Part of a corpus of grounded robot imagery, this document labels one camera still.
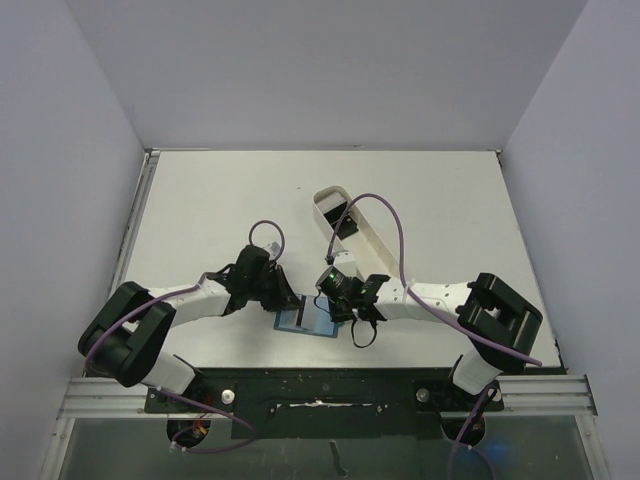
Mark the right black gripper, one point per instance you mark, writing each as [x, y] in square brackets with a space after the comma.
[343, 305]

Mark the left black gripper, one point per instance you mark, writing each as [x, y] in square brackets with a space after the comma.
[284, 298]

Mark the grey magnetic stripe card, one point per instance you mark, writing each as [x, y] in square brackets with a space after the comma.
[315, 315]

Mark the blue leather card holder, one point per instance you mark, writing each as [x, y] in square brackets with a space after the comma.
[286, 321]

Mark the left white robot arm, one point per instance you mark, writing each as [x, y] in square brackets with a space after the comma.
[125, 340]

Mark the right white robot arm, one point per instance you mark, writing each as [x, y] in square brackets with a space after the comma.
[501, 324]

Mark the black card in tray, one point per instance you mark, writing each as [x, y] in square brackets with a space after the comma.
[346, 228]

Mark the white oblong tray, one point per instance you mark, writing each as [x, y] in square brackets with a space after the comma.
[358, 250]

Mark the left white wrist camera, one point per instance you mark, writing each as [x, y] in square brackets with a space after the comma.
[274, 249]

